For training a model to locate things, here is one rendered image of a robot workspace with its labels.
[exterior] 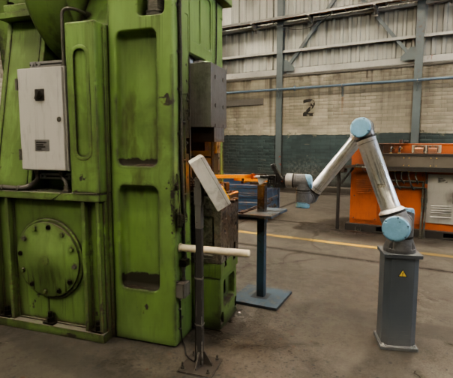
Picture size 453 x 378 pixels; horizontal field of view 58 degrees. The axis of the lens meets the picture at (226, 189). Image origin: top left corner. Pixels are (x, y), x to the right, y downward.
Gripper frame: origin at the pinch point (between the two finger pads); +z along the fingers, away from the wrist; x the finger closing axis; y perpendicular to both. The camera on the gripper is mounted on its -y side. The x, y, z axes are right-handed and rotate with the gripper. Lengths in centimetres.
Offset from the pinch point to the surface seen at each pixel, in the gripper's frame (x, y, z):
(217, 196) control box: -70, 6, 1
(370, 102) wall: 757, -120, -75
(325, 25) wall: 788, -310, 40
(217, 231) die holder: -15.7, 36.3, 20.5
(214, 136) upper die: -12.5, -25.4, 25.3
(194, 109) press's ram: -18, -42, 37
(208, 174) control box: -72, -6, 6
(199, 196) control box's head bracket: -60, 8, 16
